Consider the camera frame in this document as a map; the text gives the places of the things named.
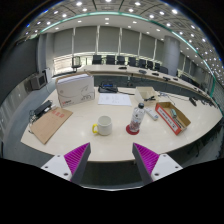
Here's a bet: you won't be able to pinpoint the grey box monitor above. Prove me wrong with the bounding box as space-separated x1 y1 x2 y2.
29 72 48 91

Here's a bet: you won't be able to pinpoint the brown paper envelope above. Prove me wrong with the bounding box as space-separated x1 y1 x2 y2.
29 106 74 145

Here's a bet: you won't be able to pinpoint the long curved conference desk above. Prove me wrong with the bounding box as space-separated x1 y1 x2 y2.
63 64 211 98

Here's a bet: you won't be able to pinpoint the small open beige cardboard box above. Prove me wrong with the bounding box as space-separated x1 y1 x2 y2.
134 86 160 107

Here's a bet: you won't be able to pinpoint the clear plastic water bottle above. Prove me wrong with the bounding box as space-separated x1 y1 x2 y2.
128 102 146 134

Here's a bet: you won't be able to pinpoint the group of ceiling lights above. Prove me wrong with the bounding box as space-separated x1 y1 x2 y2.
26 0 224 84

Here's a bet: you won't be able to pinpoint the row of black office chairs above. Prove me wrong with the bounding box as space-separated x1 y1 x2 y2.
71 54 169 75

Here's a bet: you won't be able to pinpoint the white mug with yellow handle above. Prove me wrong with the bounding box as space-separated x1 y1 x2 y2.
91 115 113 137

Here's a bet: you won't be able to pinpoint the black power strip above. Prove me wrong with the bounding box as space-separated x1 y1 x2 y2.
29 99 54 124

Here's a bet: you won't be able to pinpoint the white paper sheet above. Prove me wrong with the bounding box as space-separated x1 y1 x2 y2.
97 92 133 107

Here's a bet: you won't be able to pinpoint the shallow red-sided cardboard box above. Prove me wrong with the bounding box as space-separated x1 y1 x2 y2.
154 101 192 136

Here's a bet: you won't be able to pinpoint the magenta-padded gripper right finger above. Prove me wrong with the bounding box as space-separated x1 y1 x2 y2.
131 142 184 186

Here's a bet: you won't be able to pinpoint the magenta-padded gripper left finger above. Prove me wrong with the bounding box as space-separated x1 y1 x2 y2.
40 142 92 186

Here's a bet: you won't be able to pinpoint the dark long tools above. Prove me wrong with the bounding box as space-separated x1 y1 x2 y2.
173 116 186 130

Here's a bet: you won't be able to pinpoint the white printed cardboard box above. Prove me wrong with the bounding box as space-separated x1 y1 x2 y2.
55 73 96 108

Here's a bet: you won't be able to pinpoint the flat round red coaster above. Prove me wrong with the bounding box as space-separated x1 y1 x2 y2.
125 124 140 136

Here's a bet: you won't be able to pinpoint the black desk phone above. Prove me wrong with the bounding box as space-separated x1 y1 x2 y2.
97 82 119 94

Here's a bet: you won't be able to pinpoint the white remote control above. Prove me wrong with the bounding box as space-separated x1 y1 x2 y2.
144 107 160 121

